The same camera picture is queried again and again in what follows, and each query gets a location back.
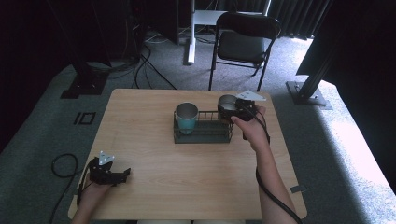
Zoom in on black folding chair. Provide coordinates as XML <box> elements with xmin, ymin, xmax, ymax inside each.
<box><xmin>207</xmin><ymin>11</ymin><xmax>282</xmax><ymax>93</ymax></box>

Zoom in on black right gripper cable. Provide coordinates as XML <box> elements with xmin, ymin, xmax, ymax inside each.
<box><xmin>248</xmin><ymin>106</ymin><xmax>304</xmax><ymax>224</ymax></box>

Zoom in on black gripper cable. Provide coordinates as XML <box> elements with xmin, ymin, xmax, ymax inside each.
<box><xmin>248</xmin><ymin>106</ymin><xmax>304</xmax><ymax>224</ymax></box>
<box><xmin>49</xmin><ymin>152</ymin><xmax>92</xmax><ymax>224</ymax></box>

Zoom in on person's right hand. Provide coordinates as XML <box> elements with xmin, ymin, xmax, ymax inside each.
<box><xmin>231</xmin><ymin>105</ymin><xmax>271</xmax><ymax>153</ymax></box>

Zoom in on black floor cables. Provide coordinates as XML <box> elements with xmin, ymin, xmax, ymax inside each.
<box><xmin>90</xmin><ymin>18</ymin><xmax>178</xmax><ymax>91</ymax></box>

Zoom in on white desk frame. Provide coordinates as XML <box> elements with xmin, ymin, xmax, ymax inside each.
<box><xmin>186</xmin><ymin>0</ymin><xmax>273</xmax><ymax>66</ymax></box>

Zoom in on dark curtain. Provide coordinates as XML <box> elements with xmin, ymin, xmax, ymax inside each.
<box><xmin>267</xmin><ymin>0</ymin><xmax>332</xmax><ymax>40</ymax></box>

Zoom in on metal post with base plate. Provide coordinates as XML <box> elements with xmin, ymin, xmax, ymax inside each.
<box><xmin>285</xmin><ymin>46</ymin><xmax>334</xmax><ymax>111</ymax></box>

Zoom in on black stand with base plate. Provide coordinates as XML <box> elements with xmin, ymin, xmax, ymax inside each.
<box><xmin>46</xmin><ymin>0</ymin><xmax>110</xmax><ymax>100</ymax></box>

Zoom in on person's left hand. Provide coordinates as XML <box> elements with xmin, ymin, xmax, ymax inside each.
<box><xmin>77</xmin><ymin>175</ymin><xmax>114</xmax><ymax>213</ymax></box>

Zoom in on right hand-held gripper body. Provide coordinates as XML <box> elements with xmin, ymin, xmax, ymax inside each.
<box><xmin>233</xmin><ymin>91</ymin><xmax>267</xmax><ymax>122</ymax></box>

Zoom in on dark wire rack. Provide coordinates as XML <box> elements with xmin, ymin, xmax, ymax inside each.
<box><xmin>172</xmin><ymin>109</ymin><xmax>235</xmax><ymax>145</ymax></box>

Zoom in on teal cup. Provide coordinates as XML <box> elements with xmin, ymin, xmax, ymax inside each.
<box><xmin>175</xmin><ymin>102</ymin><xmax>200</xmax><ymax>135</ymax></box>

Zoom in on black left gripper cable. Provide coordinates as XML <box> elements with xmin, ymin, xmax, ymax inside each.
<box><xmin>49</xmin><ymin>152</ymin><xmax>92</xmax><ymax>224</ymax></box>

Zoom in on silver metal cup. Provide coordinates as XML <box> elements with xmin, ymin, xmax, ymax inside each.
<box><xmin>217</xmin><ymin>94</ymin><xmax>240</xmax><ymax>116</ymax></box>

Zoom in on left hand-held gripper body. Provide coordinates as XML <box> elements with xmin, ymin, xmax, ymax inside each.
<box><xmin>88</xmin><ymin>150</ymin><xmax>123</xmax><ymax>187</ymax></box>

